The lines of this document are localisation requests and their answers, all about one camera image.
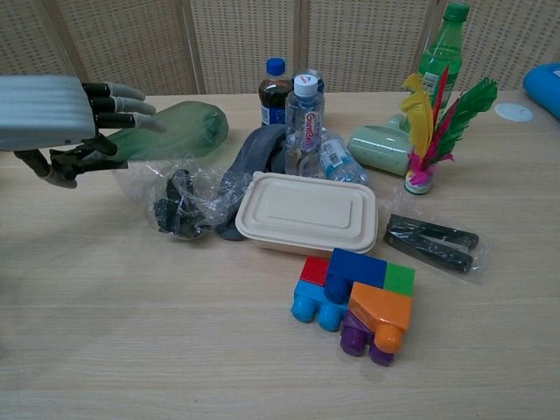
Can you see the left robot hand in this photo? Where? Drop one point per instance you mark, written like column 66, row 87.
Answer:
column 44, row 111

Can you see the green spray bottle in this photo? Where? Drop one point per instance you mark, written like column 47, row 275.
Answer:
column 188, row 129

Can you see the cola bottle with blue cap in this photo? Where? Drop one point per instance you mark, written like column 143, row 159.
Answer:
column 273, row 98

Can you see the clear water bottle red label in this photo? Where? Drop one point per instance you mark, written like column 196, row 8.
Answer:
column 305, row 131

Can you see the clear water bottle blue label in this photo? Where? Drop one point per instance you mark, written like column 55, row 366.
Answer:
column 343, row 159

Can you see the green soda bottle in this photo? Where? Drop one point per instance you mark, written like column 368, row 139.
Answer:
column 442, row 48

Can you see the blue detergent jug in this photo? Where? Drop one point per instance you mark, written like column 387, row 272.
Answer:
column 544, row 87

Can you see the wicker folding screen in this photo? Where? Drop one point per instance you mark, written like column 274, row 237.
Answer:
column 144, row 39

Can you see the clear bag with black parts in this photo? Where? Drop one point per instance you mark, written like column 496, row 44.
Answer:
column 184, row 205

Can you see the grey cloth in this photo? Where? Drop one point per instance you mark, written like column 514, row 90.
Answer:
column 258, row 153

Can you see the beige lidded lunch box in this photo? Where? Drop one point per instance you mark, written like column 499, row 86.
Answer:
column 306, row 210

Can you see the red building block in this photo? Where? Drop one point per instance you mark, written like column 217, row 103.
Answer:
column 314, row 271

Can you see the light blue building block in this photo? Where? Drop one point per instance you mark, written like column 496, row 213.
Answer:
column 312, row 304

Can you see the pale green cup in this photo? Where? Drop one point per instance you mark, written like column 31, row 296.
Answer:
column 380, row 146

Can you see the dark blue building block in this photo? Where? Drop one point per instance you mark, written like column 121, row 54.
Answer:
column 354, row 271

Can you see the colourful feather shuttlecock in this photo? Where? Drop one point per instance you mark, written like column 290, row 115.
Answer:
column 422, row 144

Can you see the purple building block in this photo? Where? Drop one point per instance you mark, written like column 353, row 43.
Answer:
column 356, row 339

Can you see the green building block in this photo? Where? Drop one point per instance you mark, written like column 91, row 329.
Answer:
column 399, row 281

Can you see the orange building block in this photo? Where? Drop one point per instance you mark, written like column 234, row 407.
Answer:
column 385, row 312

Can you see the clear bag with black clips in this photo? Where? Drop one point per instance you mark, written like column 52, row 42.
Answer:
column 433, row 245

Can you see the white round lid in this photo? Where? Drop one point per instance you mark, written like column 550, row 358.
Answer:
column 514, row 112

